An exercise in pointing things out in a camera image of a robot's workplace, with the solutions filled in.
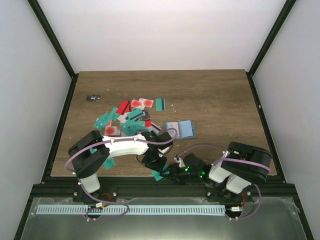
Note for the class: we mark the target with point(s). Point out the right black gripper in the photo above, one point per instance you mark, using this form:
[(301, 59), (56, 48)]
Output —
[(175, 174)]

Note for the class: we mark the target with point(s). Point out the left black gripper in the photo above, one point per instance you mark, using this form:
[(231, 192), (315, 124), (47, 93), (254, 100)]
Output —
[(159, 167)]

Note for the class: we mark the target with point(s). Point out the teal VIP card front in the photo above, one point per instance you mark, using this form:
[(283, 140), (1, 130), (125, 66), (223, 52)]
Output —
[(157, 176)]

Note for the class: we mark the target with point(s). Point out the teal vip card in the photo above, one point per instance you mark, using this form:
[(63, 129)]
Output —
[(157, 176), (132, 126)]

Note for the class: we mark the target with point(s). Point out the white card red pattern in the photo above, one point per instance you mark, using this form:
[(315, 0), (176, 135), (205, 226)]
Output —
[(173, 128)]

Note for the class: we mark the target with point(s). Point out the blue leather card holder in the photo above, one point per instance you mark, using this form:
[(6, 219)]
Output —
[(185, 129)]

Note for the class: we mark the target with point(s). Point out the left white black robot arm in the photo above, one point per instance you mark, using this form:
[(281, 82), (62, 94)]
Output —
[(88, 154)]

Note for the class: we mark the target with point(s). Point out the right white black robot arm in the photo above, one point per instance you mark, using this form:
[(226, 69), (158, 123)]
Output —
[(240, 166)]

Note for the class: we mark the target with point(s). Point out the teal VIP card centre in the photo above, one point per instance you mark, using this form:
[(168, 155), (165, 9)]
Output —
[(132, 126)]

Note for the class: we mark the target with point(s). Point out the white card red blob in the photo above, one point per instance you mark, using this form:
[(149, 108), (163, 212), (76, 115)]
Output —
[(112, 131)]

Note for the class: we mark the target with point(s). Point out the teal card with stripe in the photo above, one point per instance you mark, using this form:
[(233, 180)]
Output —
[(160, 104)]

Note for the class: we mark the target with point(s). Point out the white card red circles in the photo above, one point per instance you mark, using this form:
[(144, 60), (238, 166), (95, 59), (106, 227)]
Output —
[(142, 103)]

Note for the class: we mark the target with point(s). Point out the red card black stripe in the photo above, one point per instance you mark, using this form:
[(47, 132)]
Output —
[(124, 107)]

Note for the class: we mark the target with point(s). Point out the teal card far left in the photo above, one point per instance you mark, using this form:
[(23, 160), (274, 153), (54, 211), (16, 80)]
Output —
[(106, 118)]

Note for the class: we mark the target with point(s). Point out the small black card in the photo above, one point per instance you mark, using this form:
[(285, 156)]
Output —
[(93, 98)]

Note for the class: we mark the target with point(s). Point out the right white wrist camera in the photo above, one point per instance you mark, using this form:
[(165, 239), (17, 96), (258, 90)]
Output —
[(178, 160)]

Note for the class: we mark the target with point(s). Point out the black aluminium frame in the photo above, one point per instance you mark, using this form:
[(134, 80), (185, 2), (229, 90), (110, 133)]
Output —
[(276, 186)]

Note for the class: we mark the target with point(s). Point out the light blue slotted rail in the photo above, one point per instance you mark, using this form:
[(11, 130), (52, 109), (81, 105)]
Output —
[(199, 210)]

